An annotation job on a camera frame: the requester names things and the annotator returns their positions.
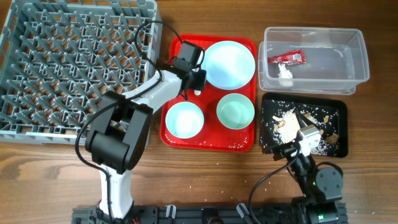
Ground light blue bowl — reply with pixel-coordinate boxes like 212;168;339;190
165;101;205;139

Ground mint green bowl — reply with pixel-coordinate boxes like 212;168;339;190
216;93;255;130

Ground red ketchup packet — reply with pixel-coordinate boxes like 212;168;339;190
267;49;306;65

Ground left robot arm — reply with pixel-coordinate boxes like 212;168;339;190
85;41;206;223

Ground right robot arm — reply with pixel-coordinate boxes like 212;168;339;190
261;111;348;223

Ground black waste tray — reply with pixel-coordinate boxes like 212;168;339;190
259;93;348;157

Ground grey dishwasher rack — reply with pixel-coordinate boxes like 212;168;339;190
1;0;162;144

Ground rice and food scraps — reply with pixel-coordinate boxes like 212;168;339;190
262;100;340;157

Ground light blue plate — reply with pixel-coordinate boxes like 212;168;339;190
201;40;256;90

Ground red plastic tray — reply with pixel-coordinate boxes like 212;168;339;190
159;34;257;152

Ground crumpled white napkin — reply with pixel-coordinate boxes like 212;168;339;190
278;63;293;79

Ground clear plastic bin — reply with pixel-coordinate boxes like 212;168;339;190
257;27;370;95

